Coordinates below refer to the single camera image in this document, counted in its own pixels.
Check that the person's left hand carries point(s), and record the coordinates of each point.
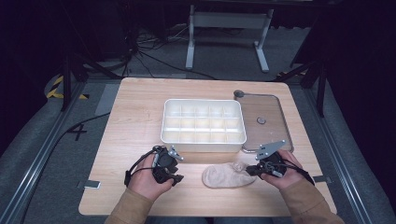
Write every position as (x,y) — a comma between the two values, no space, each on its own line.
(144,182)

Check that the small grey tape piece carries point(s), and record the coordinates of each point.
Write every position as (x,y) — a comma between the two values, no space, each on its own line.
(322,179)
(89,184)

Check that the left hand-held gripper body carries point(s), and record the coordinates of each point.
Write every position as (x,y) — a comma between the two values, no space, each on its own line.
(165,160)

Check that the white metal stand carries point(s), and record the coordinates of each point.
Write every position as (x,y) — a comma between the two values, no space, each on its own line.
(229,20)

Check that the black tripod stand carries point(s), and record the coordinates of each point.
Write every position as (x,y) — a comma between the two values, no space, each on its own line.
(67,84)
(320,87)

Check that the white divided storage box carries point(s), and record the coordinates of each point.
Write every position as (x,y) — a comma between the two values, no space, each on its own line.
(202,124)

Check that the grey metal floor rail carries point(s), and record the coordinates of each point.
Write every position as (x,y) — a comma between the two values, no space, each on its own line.
(34,168)
(339,158)

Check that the clear lid with grey knob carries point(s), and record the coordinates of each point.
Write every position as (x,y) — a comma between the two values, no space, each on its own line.
(267,109)

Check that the yellow black hazard tape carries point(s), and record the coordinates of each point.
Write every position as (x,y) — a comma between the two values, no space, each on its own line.
(54,88)

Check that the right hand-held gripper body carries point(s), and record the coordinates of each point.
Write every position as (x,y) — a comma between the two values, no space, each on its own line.
(272,158)

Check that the beige sock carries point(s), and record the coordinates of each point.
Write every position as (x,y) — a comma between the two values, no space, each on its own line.
(222,177)

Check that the person's right hand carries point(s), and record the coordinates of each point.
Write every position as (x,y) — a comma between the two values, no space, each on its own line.
(291,179)

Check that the grey floor sheet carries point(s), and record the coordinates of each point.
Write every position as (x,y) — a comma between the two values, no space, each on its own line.
(107,99)

